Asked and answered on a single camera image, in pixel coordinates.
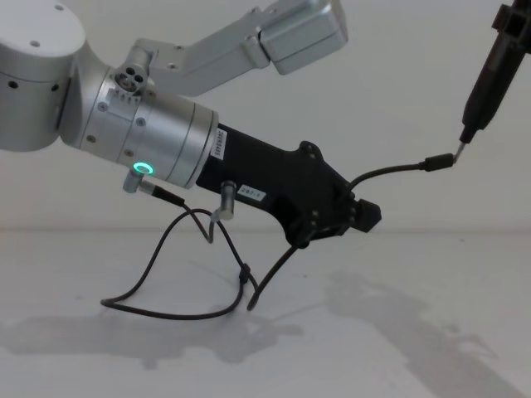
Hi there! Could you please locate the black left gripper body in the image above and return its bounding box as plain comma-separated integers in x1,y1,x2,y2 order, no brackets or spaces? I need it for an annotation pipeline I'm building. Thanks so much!
196,122,353,250

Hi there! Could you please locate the thin dark wrist cable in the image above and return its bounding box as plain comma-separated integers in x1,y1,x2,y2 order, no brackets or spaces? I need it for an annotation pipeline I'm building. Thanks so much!
100,173,251,321

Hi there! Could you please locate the white table cloth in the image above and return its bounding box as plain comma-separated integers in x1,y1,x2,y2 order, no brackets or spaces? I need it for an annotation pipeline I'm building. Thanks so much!
0,226,531,398

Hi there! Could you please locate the black cable with plug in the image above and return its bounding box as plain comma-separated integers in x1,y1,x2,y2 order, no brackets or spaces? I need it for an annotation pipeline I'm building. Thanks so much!
246,143,465,312

